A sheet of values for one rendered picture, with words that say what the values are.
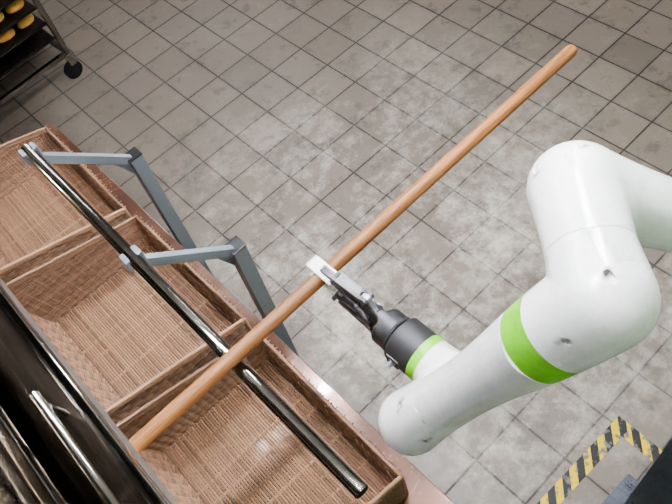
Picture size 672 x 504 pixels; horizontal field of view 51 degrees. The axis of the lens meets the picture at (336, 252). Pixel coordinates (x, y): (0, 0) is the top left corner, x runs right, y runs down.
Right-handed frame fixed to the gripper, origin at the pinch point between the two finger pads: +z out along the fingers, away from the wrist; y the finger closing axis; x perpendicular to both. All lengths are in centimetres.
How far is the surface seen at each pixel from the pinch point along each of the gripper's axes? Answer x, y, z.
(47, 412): -50, -27, -2
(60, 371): -46, -24, 5
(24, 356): -49, -22, 14
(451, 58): 160, 119, 110
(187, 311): -23.7, 1.5, 16.0
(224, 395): -27, 60, 27
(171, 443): -46, 59, 28
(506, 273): 82, 119, 15
